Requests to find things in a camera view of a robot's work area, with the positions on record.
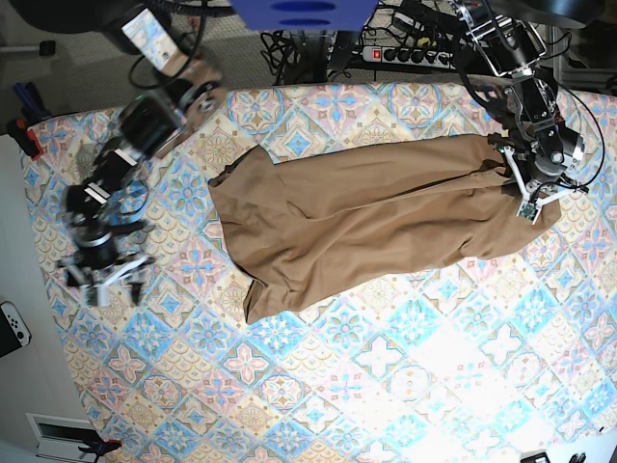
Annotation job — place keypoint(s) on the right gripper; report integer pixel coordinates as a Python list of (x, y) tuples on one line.
[(131, 268)]

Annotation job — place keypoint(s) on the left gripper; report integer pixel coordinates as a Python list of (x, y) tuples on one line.
[(544, 180)]

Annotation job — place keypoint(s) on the brown t-shirt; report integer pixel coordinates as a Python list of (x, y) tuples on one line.
[(308, 229)]

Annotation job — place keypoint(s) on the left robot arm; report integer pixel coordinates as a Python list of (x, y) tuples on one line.
[(540, 150)]

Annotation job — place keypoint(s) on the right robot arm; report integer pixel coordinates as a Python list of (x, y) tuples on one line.
[(187, 91)]

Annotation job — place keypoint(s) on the white game controller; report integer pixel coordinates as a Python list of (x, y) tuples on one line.
[(16, 322)]

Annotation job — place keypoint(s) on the patterned tile tablecloth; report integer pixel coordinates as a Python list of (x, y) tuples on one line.
[(478, 362)]

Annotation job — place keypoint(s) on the white power strip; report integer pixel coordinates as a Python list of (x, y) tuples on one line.
[(419, 57)]

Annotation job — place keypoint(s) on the orange black bottom clamp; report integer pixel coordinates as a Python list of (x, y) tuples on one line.
[(99, 447)]

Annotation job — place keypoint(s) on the red black table clamp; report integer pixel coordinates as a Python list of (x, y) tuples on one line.
[(25, 138)]

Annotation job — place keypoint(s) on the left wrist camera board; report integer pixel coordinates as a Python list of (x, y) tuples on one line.
[(529, 211)]

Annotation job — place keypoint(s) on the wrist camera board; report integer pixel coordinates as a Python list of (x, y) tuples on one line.
[(529, 211), (98, 296)]

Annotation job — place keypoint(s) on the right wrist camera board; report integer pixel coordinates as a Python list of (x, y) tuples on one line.
[(98, 296)]

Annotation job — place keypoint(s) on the white wall vent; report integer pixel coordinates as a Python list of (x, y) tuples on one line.
[(59, 439)]

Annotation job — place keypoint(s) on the blue handled clamp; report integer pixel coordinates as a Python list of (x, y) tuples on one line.
[(33, 108)]

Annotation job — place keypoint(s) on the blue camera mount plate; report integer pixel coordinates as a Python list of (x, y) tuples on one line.
[(304, 15)]

